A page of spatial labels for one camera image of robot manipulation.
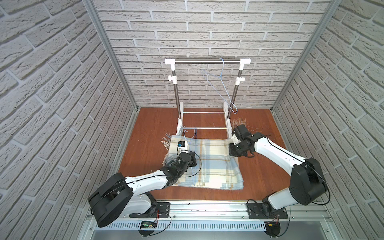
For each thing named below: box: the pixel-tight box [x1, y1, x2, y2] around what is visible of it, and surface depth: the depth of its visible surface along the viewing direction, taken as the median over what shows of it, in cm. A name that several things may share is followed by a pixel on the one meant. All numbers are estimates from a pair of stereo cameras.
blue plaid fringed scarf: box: [161, 133, 244, 190], surface depth 85 cm
